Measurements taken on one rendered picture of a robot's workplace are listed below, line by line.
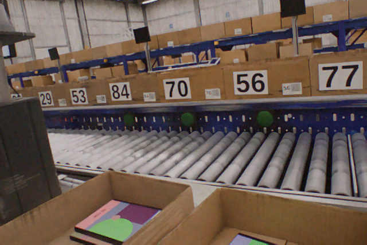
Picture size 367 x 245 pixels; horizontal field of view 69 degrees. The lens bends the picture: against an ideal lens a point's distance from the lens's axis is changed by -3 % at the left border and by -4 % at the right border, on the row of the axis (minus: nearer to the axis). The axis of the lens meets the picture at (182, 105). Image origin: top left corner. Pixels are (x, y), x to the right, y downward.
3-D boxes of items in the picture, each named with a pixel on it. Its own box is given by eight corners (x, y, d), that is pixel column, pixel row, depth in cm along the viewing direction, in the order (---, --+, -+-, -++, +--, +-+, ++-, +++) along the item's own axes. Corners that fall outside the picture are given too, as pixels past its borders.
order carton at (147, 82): (109, 106, 175) (104, 80, 172) (137, 97, 200) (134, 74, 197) (160, 104, 155) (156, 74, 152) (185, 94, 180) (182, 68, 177)
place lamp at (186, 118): (181, 126, 142) (179, 113, 141) (183, 125, 143) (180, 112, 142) (193, 126, 139) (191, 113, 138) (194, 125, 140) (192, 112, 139)
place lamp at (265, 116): (257, 127, 123) (256, 112, 122) (257, 126, 124) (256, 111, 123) (273, 127, 119) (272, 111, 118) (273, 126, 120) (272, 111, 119)
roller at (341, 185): (330, 212, 67) (330, 194, 66) (332, 142, 111) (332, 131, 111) (353, 214, 65) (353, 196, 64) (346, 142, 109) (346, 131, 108)
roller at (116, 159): (93, 178, 110) (90, 167, 109) (163, 137, 154) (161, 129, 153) (102, 180, 107) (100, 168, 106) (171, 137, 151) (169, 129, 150)
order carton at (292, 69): (225, 101, 136) (221, 67, 133) (242, 91, 161) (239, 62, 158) (311, 98, 116) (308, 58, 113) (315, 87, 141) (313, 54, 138)
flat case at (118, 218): (137, 253, 53) (136, 247, 52) (74, 232, 63) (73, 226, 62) (174, 216, 64) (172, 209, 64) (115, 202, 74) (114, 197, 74)
